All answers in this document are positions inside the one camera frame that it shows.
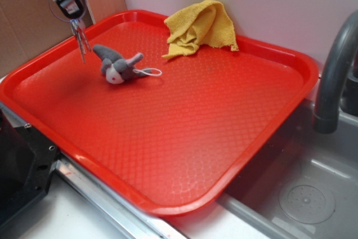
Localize grey plastic faucet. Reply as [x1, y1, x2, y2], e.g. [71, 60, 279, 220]
[312, 11, 357, 134]

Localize grey plastic sink basin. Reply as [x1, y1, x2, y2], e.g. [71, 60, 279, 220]
[218, 101, 357, 238]

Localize grey plush elephant toy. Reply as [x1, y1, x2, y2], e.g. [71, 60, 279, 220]
[93, 44, 162, 85]

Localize yellow cloth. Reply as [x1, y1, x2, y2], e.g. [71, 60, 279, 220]
[162, 0, 239, 60]

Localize silver metal rail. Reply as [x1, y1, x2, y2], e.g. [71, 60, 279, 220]
[55, 156, 186, 238]

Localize brown cardboard panel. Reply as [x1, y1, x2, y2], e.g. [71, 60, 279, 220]
[1, 0, 126, 77]

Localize red plastic tray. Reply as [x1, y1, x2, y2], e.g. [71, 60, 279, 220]
[1, 10, 318, 216]

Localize silver keys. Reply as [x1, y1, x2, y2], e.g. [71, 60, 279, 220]
[49, 0, 92, 63]

